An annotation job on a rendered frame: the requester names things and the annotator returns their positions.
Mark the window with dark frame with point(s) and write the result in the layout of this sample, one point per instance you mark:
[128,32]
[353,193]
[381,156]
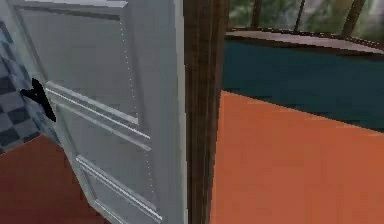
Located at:
[300,20]

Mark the white panelled room door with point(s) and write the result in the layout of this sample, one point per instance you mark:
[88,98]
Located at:
[100,100]

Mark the dark brown wooden door frame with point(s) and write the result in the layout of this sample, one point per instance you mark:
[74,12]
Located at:
[202,110]

